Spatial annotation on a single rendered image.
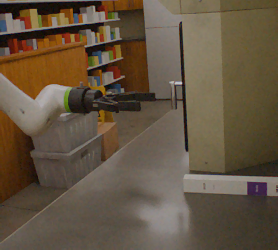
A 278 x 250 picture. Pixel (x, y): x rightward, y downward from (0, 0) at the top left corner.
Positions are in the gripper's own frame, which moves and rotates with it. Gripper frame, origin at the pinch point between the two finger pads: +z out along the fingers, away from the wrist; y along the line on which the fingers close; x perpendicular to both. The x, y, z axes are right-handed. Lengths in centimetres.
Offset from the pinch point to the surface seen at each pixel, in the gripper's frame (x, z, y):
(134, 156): 20.2, -6.4, 2.8
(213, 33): -21.1, 24.4, -6.1
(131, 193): 20.3, 4.7, -25.3
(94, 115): 62, -132, 199
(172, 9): -28.4, 12.9, -6.0
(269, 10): -26.4, 38.2, 5.5
